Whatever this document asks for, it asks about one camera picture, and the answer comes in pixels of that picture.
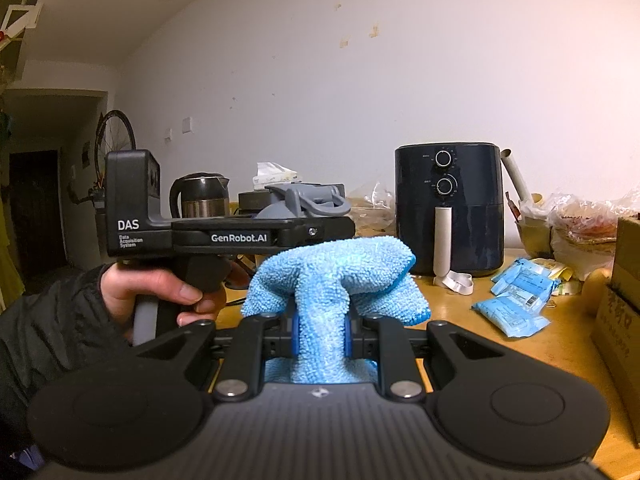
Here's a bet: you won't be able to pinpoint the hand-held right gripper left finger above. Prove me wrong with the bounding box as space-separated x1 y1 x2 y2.
137 311 301 404

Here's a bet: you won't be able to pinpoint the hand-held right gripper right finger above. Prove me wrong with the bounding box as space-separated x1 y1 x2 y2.
343 313 506 404

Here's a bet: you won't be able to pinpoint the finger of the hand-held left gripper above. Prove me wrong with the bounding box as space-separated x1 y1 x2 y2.
295 215 357 251

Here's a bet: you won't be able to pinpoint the blue microfiber cloth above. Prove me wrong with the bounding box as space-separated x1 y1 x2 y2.
240 237 432 386

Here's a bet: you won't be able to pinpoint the person's left forearm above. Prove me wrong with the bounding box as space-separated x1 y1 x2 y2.
0 264 137 463

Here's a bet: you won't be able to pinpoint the person's left hand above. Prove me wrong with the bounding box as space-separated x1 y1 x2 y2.
99 262 229 329

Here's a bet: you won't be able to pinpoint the clear bag of flatbread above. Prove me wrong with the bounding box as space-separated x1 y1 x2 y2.
347 182 399 237

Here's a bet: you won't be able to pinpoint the bicycle wheel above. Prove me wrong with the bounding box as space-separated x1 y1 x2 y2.
93 109 137 187

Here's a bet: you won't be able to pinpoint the steel electric kettle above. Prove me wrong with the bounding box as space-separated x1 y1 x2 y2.
168 172 231 219

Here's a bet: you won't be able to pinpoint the white tissue pack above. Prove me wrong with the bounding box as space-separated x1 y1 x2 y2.
252 162 301 191

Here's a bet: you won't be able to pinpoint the grey rice cooker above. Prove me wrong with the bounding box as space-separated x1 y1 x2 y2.
237 182 347 217

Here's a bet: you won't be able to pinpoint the black air fryer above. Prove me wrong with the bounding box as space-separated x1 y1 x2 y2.
393 142 506 278

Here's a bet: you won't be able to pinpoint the white plastic tube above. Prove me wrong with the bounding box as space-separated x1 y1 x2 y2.
499 148 531 204

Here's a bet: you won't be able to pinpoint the beige bowl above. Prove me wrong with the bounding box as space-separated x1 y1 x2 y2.
514 199 554 262

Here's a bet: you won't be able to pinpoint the yellow sachets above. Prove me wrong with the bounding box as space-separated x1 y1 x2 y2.
532 257 576 297

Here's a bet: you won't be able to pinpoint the orange fruit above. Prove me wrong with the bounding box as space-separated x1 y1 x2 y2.
582 267 614 317

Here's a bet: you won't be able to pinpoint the clear plastic bag of food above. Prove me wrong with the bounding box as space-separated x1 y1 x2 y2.
547 192 640 282

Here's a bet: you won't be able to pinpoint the large cardboard box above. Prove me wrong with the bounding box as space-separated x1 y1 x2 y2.
589 217 640 449

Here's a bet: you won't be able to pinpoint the white ribbon strap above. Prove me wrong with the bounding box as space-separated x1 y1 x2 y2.
433 269 475 295

